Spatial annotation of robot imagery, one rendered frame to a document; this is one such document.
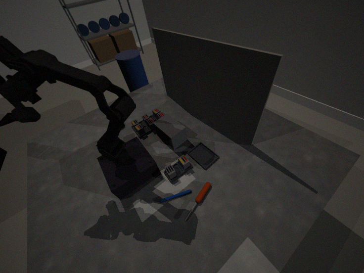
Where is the red-handled screwdriver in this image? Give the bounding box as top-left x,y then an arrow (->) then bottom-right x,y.
184,182 -> 211,221

